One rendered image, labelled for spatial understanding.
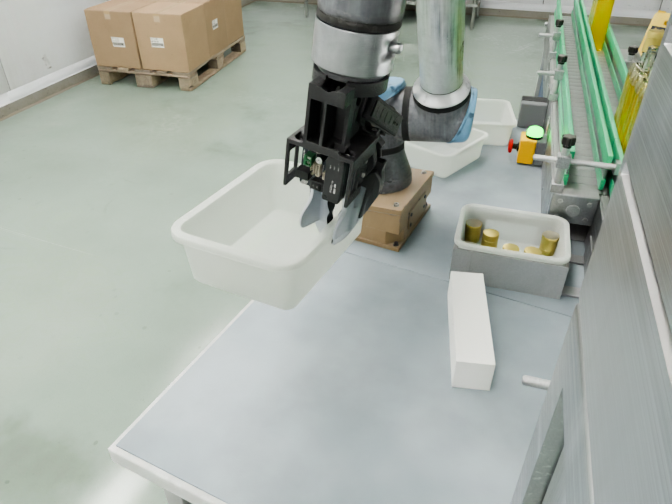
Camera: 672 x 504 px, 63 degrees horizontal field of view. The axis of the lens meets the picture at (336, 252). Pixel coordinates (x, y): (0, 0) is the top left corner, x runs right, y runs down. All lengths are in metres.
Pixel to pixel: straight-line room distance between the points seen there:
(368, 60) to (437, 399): 0.60
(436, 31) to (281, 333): 0.61
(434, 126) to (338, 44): 0.71
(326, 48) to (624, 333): 0.34
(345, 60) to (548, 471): 0.35
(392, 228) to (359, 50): 0.76
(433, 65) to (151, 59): 3.76
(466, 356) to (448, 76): 0.53
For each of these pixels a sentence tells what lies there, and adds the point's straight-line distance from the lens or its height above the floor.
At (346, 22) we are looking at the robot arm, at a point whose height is 1.35.
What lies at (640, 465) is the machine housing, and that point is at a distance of 0.22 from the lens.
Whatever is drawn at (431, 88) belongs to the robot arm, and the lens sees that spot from 1.14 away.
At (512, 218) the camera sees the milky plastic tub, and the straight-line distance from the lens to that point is 1.27.
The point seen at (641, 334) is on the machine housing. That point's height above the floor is 1.32.
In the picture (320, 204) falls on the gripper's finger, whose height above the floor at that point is 1.15.
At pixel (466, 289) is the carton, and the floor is 0.81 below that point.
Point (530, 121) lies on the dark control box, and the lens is 1.93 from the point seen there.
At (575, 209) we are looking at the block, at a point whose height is 0.86.
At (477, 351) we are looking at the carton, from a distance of 0.94.
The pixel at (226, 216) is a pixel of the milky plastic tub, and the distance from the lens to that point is 0.72.
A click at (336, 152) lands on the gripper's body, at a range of 0.51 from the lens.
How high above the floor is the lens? 1.46
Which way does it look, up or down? 35 degrees down
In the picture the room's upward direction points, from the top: straight up
